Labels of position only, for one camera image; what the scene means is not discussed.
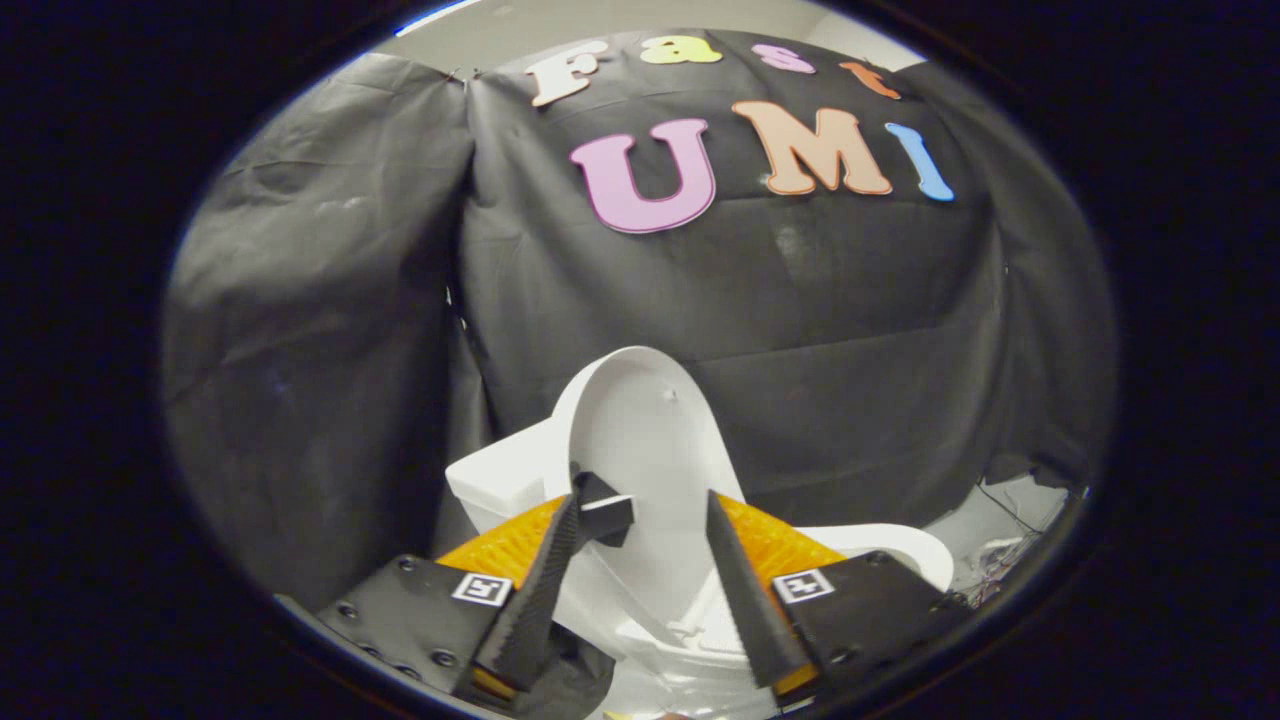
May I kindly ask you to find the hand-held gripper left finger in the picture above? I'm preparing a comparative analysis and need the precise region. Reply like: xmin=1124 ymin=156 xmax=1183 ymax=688
xmin=318 ymin=495 xmax=581 ymax=706

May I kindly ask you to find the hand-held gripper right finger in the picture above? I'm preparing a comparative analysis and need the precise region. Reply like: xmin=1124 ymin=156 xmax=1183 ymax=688
xmin=706 ymin=490 xmax=976 ymax=701

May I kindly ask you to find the white toilet bowl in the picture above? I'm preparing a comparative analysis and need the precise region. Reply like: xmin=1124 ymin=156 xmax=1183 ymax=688
xmin=555 ymin=523 xmax=956 ymax=720

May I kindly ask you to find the black backdrop cloth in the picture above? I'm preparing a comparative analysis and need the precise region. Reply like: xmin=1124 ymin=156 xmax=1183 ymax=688
xmin=160 ymin=28 xmax=1119 ymax=613

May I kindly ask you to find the tangle of floor cables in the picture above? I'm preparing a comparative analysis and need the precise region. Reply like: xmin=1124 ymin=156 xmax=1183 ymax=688
xmin=958 ymin=478 xmax=1079 ymax=603

